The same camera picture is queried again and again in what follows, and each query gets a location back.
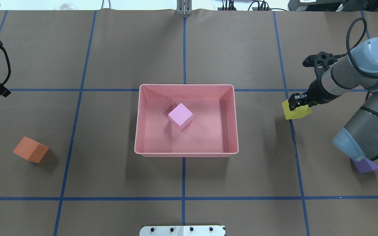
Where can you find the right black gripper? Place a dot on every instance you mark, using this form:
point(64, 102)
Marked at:
point(314, 90)

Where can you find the yellow foam block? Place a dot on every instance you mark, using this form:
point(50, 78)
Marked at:
point(297, 113)

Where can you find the orange foam block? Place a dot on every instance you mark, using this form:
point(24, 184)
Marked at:
point(30, 150)

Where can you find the purple foam block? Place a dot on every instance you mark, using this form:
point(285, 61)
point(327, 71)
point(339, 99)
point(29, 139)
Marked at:
point(364, 166)

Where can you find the pink foam block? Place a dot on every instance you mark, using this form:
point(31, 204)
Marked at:
point(180, 116)

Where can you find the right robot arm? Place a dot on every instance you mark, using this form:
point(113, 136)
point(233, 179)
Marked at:
point(335, 76)

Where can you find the pink plastic bin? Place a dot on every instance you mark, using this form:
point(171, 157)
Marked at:
point(212, 133)

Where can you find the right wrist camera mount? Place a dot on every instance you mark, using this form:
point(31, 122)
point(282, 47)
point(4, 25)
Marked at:
point(322, 60)

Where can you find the aluminium frame post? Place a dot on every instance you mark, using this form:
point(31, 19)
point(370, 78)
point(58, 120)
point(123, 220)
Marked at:
point(184, 7)

